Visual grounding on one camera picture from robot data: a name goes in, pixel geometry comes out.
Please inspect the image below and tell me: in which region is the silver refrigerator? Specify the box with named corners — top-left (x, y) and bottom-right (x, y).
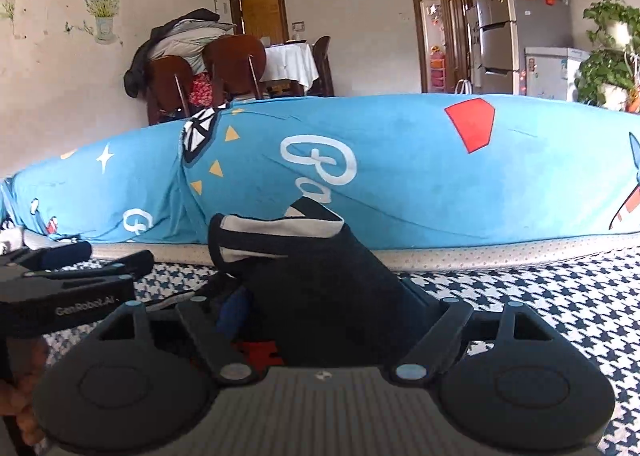
top-left (474, 0), bottom-right (574, 94)

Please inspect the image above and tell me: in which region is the blue cartoon print quilt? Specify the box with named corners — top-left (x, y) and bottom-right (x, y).
top-left (1, 94), bottom-right (639, 250)

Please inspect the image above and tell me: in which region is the white chest freezer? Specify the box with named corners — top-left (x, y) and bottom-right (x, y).
top-left (525, 47), bottom-right (590, 102)

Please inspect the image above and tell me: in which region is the lavender pot wall sticker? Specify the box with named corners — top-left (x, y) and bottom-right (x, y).
top-left (84, 0), bottom-right (120, 45)

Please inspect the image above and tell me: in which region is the brown wooden chair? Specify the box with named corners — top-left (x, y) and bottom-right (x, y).
top-left (145, 56), bottom-right (194, 126)
top-left (202, 34), bottom-right (267, 103)

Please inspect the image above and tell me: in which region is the brown wooden chair right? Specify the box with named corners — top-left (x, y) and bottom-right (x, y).
top-left (202, 34), bottom-right (267, 103)

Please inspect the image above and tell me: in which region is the dark chair behind table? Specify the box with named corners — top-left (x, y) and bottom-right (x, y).
top-left (307, 36), bottom-right (334, 97)

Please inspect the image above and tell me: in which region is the houndstooth bed cover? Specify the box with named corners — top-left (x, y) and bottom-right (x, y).
top-left (44, 229), bottom-right (640, 456)

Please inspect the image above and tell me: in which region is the black t-shirt red print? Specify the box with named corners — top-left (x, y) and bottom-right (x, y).
top-left (208, 197), bottom-right (438, 372)

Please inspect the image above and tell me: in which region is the table with white cloth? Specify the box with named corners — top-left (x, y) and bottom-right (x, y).
top-left (260, 42), bottom-right (319, 96)

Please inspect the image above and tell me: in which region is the brown wooden chair left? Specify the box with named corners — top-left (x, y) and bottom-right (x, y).
top-left (145, 56), bottom-right (194, 126)

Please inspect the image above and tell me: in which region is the green potted plant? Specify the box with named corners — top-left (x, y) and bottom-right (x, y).
top-left (575, 0), bottom-right (639, 114)

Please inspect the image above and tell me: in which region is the person's left hand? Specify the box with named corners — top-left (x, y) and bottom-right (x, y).
top-left (1, 337), bottom-right (49, 446)

